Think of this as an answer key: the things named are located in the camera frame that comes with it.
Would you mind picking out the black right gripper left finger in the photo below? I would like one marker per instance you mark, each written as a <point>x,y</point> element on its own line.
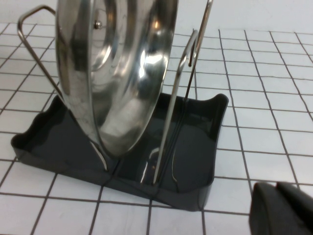
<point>266,213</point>

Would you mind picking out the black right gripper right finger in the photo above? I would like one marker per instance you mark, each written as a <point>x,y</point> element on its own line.
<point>298,198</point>

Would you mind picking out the stainless steel lid black knob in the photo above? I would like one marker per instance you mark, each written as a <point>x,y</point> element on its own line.
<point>117,85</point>

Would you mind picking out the white black grid tablecloth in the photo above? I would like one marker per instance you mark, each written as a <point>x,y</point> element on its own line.
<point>269,98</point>

